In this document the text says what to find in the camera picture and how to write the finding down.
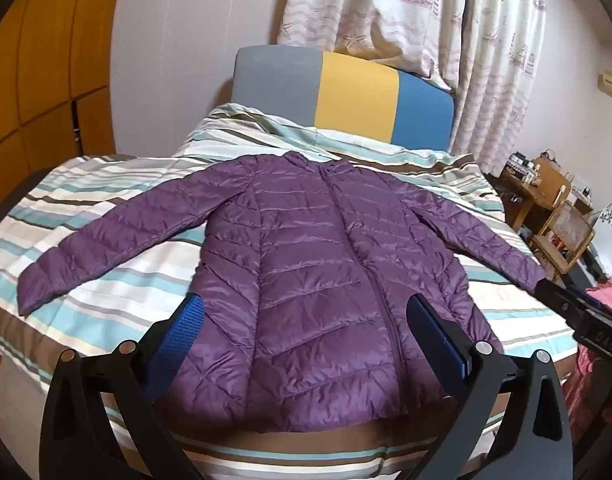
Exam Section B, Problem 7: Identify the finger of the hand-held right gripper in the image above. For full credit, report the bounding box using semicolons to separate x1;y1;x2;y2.
566;284;609;313
535;279;594;333

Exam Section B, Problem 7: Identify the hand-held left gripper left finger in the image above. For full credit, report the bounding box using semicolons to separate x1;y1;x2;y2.
38;292;207;480

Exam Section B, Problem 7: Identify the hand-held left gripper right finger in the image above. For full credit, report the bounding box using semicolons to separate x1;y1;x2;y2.
406;294;574;480

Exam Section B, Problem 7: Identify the purple puffer jacket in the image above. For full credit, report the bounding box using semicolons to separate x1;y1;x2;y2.
16;151;547;433

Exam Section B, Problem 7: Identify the pink cloth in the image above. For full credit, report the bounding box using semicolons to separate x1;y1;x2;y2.
575;269;612;426

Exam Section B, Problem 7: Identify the rattan chair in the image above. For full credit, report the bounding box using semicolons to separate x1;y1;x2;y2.
530;200;597;283

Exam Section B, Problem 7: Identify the striped duvet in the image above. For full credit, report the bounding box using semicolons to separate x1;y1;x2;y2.
0;102;582;480

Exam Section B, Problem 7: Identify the wooden desk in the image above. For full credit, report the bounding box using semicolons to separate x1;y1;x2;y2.
500;170;594;241

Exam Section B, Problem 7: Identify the group of desk bottles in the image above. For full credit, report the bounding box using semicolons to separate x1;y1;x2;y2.
506;151;543;181

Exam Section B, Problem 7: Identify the white mattress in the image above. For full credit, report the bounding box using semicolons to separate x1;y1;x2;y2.
0;352;116;480

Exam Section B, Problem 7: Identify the ship print curtain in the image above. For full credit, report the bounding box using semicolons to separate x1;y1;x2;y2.
276;0;549;176

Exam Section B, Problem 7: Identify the grey yellow blue headboard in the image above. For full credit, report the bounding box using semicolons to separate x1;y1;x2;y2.
231;46;455;152

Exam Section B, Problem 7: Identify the wooden wardrobe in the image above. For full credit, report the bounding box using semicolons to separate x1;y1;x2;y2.
0;0;124;221

